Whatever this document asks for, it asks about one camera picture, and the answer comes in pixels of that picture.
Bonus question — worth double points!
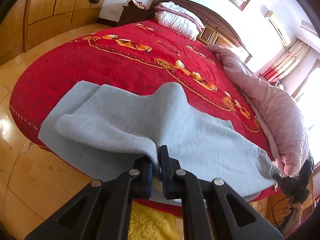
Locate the grey pants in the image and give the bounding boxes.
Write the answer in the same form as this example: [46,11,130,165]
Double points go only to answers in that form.
[38,81,279,197]

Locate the person's right hand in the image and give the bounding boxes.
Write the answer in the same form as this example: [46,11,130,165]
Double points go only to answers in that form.
[281,202,303,232]

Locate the yellow fluffy garment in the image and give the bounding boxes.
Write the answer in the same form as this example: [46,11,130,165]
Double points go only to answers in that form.
[128,202,184,240]

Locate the pink checked quilt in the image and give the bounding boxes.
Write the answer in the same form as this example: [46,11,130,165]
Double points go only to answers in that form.
[207,45,310,177]

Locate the red and cream curtain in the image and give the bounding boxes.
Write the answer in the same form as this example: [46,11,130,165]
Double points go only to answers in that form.
[259,40,310,84]

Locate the red floral bed blanket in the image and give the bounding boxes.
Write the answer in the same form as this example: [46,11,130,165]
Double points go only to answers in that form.
[9,19,282,217]

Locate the dark wooden headboard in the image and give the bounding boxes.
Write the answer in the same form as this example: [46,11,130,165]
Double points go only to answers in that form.
[150,0,252,63]

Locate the dark wooden nightstand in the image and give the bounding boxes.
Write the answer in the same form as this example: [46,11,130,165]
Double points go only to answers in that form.
[117,5,154,27]

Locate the white pillow stack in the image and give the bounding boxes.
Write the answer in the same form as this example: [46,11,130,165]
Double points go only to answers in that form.
[155,1,205,41]

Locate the cloth on nightstand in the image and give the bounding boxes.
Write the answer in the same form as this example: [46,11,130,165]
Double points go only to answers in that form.
[126,0,148,11]

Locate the wooden wardrobe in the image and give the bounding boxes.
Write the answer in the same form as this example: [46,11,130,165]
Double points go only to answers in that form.
[1,0,104,64]

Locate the white wall air conditioner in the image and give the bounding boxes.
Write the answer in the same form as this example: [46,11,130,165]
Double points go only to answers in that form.
[264,10,291,48]

